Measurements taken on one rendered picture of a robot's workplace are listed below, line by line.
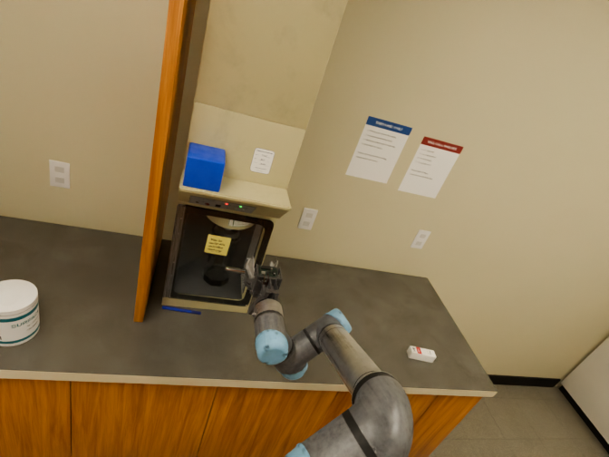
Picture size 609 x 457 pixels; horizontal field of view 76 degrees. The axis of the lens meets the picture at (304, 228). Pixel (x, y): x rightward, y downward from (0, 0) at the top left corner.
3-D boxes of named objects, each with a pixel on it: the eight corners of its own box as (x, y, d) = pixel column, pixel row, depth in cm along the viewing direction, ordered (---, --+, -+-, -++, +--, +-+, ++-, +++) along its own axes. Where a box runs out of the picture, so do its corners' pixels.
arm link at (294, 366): (324, 364, 102) (309, 340, 95) (288, 388, 100) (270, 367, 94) (312, 343, 108) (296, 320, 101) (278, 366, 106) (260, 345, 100)
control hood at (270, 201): (178, 197, 119) (182, 168, 114) (279, 215, 129) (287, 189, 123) (173, 217, 110) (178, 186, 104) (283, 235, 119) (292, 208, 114)
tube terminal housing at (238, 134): (169, 261, 163) (198, 78, 124) (245, 271, 173) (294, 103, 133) (160, 305, 143) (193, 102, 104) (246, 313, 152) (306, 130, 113)
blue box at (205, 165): (185, 170, 113) (189, 140, 109) (219, 176, 116) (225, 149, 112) (182, 186, 105) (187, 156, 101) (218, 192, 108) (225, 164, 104)
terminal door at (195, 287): (165, 296, 140) (179, 203, 120) (247, 306, 149) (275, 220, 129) (164, 297, 140) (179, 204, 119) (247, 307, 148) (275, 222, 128)
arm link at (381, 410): (425, 395, 58) (330, 296, 105) (365, 440, 57) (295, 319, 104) (457, 449, 61) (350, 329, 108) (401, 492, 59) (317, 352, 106)
